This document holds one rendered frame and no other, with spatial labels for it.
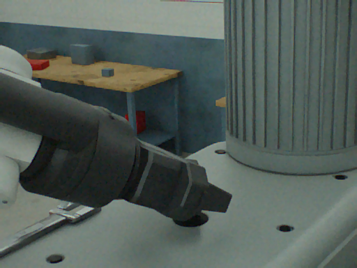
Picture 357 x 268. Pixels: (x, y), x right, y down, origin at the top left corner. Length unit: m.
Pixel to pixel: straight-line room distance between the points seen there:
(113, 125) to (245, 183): 0.25
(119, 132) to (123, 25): 5.92
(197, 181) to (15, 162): 0.17
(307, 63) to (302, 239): 0.21
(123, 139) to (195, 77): 5.43
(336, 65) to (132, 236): 0.30
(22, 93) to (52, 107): 0.03
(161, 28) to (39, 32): 1.86
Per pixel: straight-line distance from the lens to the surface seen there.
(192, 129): 6.13
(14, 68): 0.50
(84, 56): 6.45
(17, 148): 0.48
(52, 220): 0.66
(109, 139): 0.51
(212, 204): 0.61
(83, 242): 0.62
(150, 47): 6.23
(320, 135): 0.73
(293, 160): 0.74
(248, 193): 0.70
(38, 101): 0.45
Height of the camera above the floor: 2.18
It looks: 19 degrees down
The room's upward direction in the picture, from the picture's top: 3 degrees counter-clockwise
